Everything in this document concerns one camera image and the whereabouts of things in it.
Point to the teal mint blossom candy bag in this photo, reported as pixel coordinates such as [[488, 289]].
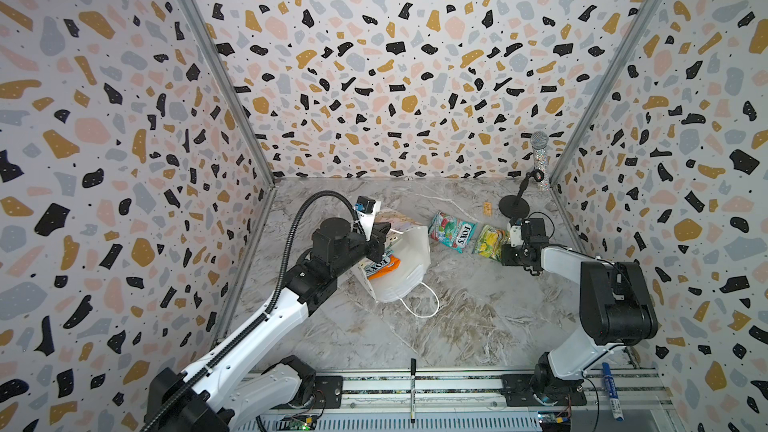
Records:
[[451, 231]]

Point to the silver glitter microphone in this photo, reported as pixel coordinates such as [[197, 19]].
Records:
[[539, 143]]

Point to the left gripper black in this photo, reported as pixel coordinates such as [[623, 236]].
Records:
[[379, 231]]

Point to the green yellow candy bag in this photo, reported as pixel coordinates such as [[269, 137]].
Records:
[[490, 241]]

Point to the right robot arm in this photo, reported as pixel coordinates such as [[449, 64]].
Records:
[[615, 307]]

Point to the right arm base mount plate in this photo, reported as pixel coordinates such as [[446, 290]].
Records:
[[529, 390]]

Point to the white cartoon paper bag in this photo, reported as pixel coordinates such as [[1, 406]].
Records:
[[408, 239]]

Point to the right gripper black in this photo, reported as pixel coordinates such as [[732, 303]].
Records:
[[510, 254]]

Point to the green tea candy bag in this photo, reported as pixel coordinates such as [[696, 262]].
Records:
[[370, 270]]

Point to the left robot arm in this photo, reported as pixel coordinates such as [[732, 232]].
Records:
[[214, 392]]

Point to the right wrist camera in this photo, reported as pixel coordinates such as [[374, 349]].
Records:
[[515, 235]]

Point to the black microphone stand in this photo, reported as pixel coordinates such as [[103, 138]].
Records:
[[515, 206]]

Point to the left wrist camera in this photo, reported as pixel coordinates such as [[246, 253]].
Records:
[[367, 209]]

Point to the black marker pen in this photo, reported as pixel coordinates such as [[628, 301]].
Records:
[[413, 392]]

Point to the blue marker pen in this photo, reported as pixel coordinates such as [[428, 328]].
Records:
[[612, 392]]

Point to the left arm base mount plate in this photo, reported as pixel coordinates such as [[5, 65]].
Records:
[[321, 391]]

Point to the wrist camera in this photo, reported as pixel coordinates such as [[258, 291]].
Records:
[[515, 235], [367, 209]]

